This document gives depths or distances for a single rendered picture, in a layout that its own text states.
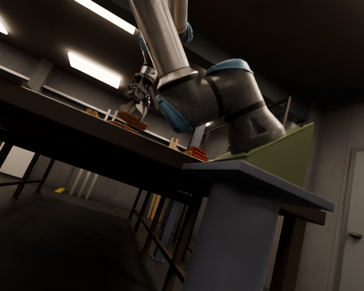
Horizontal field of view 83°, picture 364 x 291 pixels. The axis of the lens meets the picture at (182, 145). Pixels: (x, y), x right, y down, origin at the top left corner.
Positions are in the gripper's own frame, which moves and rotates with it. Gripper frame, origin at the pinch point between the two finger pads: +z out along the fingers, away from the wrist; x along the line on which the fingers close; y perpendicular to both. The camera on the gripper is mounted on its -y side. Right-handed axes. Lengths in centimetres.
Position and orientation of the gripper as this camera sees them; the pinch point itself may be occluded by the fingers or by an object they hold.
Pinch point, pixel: (133, 120)
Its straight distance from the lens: 93.7
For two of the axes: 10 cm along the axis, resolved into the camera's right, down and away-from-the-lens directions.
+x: 7.8, 1.1, -6.1
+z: -3.2, 9.2, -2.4
